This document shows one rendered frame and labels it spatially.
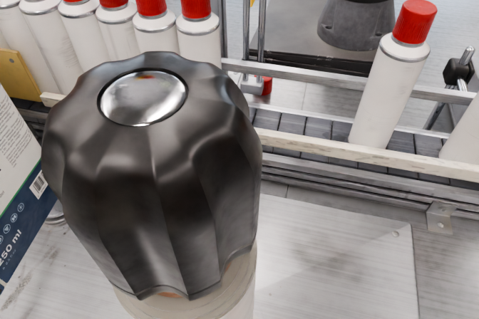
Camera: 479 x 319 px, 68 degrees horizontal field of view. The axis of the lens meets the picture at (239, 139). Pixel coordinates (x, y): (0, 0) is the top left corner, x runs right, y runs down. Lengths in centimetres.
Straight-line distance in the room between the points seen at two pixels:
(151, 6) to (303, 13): 49
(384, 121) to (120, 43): 34
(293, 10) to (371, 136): 46
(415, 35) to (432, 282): 29
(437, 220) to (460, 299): 10
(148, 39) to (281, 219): 26
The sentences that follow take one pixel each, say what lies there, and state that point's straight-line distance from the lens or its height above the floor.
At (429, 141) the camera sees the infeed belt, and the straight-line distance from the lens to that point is 57.
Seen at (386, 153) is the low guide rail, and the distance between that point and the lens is 48.
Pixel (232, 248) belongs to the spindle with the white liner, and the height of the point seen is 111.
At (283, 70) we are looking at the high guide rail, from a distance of 49.
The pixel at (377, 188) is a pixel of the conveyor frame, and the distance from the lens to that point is 51.
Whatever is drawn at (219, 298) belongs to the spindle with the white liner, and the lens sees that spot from 20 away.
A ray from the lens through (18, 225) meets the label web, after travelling 41.
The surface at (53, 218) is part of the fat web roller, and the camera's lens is 48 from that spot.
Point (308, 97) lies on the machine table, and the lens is 66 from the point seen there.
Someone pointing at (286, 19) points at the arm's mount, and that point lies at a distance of 83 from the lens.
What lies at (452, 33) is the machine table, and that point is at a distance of 95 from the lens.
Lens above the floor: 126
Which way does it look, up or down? 48 degrees down
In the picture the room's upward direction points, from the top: straight up
